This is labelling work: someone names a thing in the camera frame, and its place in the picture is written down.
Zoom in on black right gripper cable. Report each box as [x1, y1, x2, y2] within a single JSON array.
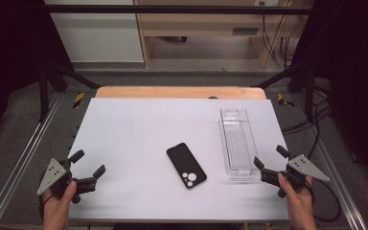
[[304, 176, 342, 223]]

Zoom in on black curtain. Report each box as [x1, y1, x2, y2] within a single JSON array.
[[290, 0, 368, 188], [0, 0, 75, 151]]

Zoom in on clear plastic container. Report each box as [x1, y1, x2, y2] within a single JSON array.
[[218, 107, 260, 182]]

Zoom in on person's left hand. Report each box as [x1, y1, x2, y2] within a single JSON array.
[[41, 180, 78, 230]]

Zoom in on yellow black tape marker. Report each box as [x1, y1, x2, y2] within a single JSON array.
[[72, 92, 86, 109], [277, 92, 296, 108]]

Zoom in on white table board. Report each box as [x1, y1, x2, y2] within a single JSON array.
[[67, 97, 290, 223]]

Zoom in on hanging black cables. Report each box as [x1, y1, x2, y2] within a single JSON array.
[[260, 1, 302, 70]]

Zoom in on wooden desk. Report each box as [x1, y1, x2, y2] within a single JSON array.
[[133, 0, 314, 69]]

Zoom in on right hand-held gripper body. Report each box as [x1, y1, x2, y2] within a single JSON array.
[[260, 154, 331, 199]]

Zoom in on black floor cables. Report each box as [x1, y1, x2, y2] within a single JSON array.
[[281, 80, 334, 157]]

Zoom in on black frame crossbar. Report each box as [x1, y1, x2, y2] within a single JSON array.
[[44, 4, 317, 15]]

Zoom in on white cabinet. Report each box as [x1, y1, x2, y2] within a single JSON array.
[[43, 0, 145, 63]]

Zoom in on wooden table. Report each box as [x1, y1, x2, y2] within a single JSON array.
[[95, 85, 267, 100]]

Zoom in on black metal stand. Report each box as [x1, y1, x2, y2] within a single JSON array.
[[252, 60, 316, 120], [37, 59, 102, 123]]

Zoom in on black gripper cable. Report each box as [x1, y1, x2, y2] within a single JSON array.
[[37, 194, 56, 221], [304, 176, 342, 223]]

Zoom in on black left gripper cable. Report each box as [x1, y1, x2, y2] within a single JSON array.
[[37, 194, 56, 221]]

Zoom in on aluminium rail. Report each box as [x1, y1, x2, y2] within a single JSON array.
[[0, 92, 62, 230], [291, 94, 368, 230]]

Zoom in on person's right hand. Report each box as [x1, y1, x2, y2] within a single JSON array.
[[277, 173, 317, 230]]

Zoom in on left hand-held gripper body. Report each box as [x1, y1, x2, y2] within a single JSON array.
[[36, 158, 97, 205]]

